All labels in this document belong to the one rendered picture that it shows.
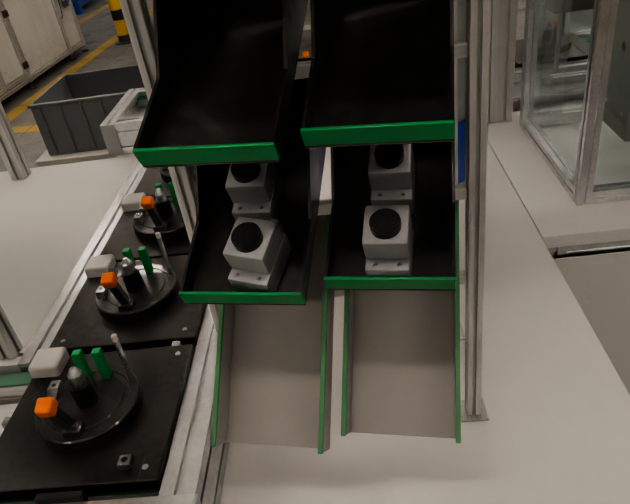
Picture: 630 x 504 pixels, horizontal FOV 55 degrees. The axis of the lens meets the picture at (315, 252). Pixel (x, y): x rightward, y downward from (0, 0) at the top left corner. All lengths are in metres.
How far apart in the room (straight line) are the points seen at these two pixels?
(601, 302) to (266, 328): 0.89
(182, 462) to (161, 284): 0.36
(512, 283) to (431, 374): 0.47
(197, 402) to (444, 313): 0.37
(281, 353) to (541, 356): 0.46
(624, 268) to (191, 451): 0.97
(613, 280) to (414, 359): 0.77
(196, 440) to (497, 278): 0.64
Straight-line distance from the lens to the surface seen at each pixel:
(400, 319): 0.74
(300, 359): 0.74
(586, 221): 1.37
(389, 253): 0.59
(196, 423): 0.85
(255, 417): 0.76
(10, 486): 0.88
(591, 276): 1.41
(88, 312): 1.10
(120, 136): 1.99
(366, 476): 0.88
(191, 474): 0.80
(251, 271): 0.61
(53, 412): 0.80
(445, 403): 0.74
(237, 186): 0.64
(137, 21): 0.65
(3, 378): 1.09
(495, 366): 1.01
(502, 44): 1.76
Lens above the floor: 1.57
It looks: 33 degrees down
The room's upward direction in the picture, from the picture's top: 9 degrees counter-clockwise
